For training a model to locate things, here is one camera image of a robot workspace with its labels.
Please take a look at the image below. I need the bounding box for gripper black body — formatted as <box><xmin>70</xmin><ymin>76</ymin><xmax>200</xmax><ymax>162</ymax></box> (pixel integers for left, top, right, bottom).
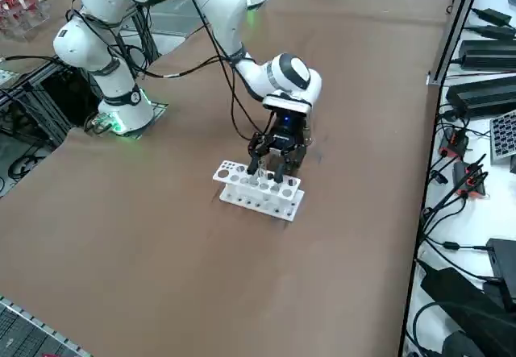
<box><xmin>264</xmin><ymin>109</ymin><xmax>312</xmax><ymax>151</ymax></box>

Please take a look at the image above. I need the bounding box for white test tube rack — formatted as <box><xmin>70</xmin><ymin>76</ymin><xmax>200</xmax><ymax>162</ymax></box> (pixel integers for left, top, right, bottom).
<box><xmin>210</xmin><ymin>159</ymin><xmax>306</xmax><ymax>223</ymax></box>

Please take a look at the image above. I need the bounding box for orange black device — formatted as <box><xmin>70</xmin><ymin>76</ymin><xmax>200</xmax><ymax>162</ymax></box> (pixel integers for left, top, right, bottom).
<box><xmin>451</xmin><ymin>159</ymin><xmax>489</xmax><ymax>200</ymax></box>
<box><xmin>438</xmin><ymin>126</ymin><xmax>472</xmax><ymax>160</ymax></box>

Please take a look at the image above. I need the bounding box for large black power brick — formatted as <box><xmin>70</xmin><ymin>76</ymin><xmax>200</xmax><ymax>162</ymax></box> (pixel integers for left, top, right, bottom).
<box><xmin>458</xmin><ymin>39</ymin><xmax>516</xmax><ymax>72</ymax></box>
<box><xmin>445</xmin><ymin>75</ymin><xmax>516</xmax><ymax>121</ymax></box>

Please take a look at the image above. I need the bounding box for checkered calibration board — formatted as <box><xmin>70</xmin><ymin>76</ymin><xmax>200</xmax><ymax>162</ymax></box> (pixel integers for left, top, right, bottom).
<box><xmin>489</xmin><ymin>109</ymin><xmax>516</xmax><ymax>165</ymax></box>

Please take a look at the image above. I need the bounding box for small black power adapter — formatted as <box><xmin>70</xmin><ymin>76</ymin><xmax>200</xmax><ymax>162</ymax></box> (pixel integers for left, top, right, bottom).
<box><xmin>463</xmin><ymin>24</ymin><xmax>516</xmax><ymax>40</ymax></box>
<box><xmin>470</xmin><ymin>7</ymin><xmax>516</xmax><ymax>27</ymax></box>

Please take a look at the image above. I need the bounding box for black power supply box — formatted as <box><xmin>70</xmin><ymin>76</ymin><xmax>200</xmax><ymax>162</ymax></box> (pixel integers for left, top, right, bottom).
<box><xmin>485</xmin><ymin>237</ymin><xmax>516</xmax><ymax>289</ymax></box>

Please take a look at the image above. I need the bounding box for clear acrylic box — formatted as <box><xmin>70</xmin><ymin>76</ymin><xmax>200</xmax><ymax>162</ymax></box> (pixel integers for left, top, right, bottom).
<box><xmin>0</xmin><ymin>0</ymin><xmax>52</xmax><ymax>43</ymax></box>

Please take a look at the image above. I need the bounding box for black grid panel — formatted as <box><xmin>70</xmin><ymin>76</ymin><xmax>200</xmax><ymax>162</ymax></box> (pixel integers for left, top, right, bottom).
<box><xmin>0</xmin><ymin>294</ymin><xmax>94</xmax><ymax>357</ymax></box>

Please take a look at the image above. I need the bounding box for long black gripper cable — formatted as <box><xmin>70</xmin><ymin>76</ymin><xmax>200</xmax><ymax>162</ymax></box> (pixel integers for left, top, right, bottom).
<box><xmin>173</xmin><ymin>0</ymin><xmax>275</xmax><ymax>143</ymax></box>

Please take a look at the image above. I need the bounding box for black cable with white tag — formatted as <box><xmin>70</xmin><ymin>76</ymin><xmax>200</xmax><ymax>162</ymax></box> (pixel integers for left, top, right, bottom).
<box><xmin>120</xmin><ymin>52</ymin><xmax>243</xmax><ymax>80</ymax></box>

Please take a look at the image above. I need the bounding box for black cable with inline block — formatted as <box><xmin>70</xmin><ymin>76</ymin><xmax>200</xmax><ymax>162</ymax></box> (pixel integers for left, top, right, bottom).
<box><xmin>417</xmin><ymin>235</ymin><xmax>489</xmax><ymax>253</ymax></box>

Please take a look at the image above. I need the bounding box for silver aluminium profile post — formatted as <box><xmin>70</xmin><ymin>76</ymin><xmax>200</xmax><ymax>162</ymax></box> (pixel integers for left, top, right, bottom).
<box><xmin>426</xmin><ymin>0</ymin><xmax>487</xmax><ymax>88</ymax></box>

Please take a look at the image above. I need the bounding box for black aluminium frame structure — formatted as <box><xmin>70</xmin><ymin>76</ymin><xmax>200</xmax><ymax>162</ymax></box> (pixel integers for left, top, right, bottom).
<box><xmin>0</xmin><ymin>56</ymin><xmax>104</xmax><ymax>151</ymax></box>

